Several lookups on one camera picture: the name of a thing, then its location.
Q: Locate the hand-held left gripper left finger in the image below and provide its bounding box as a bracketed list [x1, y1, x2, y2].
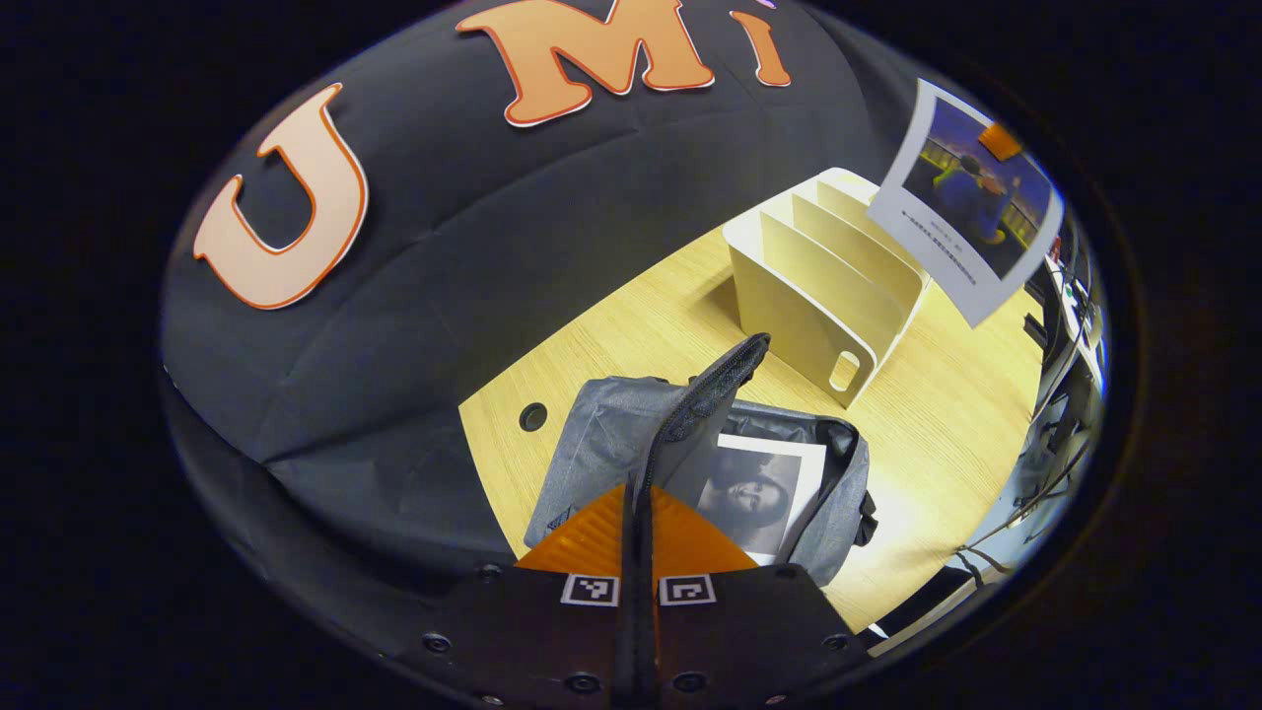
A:
[424, 483, 634, 706]

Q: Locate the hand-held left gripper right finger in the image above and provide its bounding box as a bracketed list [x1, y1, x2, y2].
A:
[649, 486, 869, 706]

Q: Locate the book with blue cover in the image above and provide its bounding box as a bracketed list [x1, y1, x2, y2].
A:
[868, 79, 1066, 328]

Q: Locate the book with grey portrait cover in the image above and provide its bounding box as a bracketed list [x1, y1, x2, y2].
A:
[663, 432, 827, 566]

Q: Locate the grey schoolbag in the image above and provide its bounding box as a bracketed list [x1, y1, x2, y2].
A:
[523, 332, 878, 588]

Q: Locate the white bookshelf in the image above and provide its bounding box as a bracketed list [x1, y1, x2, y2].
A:
[723, 168, 933, 410]

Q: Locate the black backdrop cloth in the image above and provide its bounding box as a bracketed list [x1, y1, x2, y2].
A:
[158, 0, 987, 612]

